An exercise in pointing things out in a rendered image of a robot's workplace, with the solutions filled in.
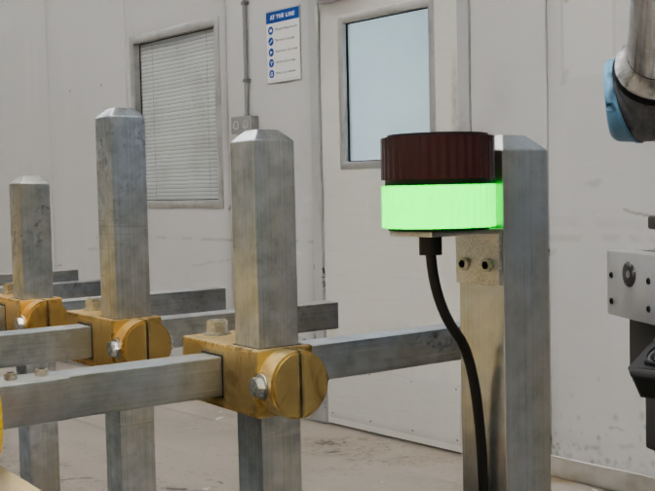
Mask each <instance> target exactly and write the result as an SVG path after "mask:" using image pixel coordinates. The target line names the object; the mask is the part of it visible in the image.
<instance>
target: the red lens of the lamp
mask: <svg viewBox="0 0 655 491"><path fill-rule="evenodd" d="M380 160H381V180H384V181H385V180H405V179H442V178H495V135H492V134H425V135H406V136H392V137H384V138H380Z"/></svg>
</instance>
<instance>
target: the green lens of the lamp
mask: <svg viewBox="0 0 655 491"><path fill-rule="evenodd" d="M381 209H382V228H385V229H457V228H481V227H493V226H496V188H495V184H448V185H407V186H381Z"/></svg>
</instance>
